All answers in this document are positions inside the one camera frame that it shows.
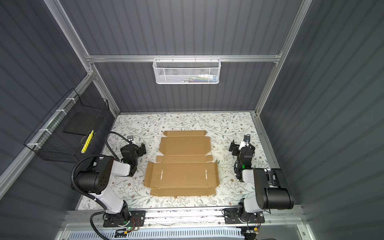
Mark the brown cardboard box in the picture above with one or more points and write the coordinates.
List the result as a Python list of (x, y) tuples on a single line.
[(185, 166)]

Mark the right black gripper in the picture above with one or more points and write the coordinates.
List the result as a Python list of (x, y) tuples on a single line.
[(236, 147)]

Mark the floral patterned table mat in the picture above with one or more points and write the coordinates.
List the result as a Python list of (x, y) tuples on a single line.
[(222, 128)]

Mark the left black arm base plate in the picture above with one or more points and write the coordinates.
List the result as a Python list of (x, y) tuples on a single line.
[(132, 219)]

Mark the aluminium mounting rail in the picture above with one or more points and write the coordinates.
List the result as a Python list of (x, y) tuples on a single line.
[(191, 217)]

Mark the black wire basket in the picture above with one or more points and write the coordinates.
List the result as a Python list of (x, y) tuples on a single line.
[(50, 143)]

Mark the white wire mesh basket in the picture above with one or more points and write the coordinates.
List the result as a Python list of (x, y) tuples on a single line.
[(168, 72)]

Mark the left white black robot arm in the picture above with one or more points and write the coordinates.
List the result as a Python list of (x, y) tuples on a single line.
[(91, 176)]

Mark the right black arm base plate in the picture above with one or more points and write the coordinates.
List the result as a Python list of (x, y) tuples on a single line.
[(234, 216)]

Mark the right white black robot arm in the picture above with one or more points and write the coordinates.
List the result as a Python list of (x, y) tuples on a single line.
[(271, 189)]

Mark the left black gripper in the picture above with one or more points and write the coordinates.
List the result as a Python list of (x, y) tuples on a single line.
[(139, 150)]

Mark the black foam pad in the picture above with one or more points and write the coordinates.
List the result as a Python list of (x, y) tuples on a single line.
[(82, 124)]

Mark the yellow marker pen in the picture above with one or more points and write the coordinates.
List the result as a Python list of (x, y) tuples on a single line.
[(88, 141)]

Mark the pens in white basket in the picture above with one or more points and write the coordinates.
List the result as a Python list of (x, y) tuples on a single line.
[(205, 79)]

